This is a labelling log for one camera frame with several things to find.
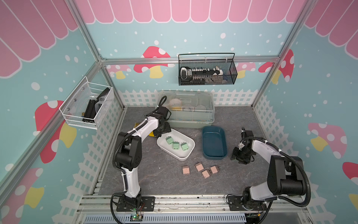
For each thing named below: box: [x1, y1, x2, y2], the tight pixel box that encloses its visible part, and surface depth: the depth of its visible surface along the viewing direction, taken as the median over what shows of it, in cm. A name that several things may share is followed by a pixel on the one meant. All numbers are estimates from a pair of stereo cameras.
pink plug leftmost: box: [182, 165, 191, 175], surface depth 85 cm
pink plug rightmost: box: [210, 165, 219, 175], surface depth 86 cm
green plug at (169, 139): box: [165, 135, 174, 145], surface depth 101 cm
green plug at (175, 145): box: [172, 140, 180, 150], surface depth 98 cm
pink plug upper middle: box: [194, 162, 205, 172], surface depth 87 cm
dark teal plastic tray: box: [201, 126, 228, 161], surface depth 98 cm
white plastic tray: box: [156, 128, 196, 162], surface depth 97 cm
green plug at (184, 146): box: [180, 141, 189, 151], surface depth 96 cm
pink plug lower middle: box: [201, 169, 211, 179], surface depth 84 cm
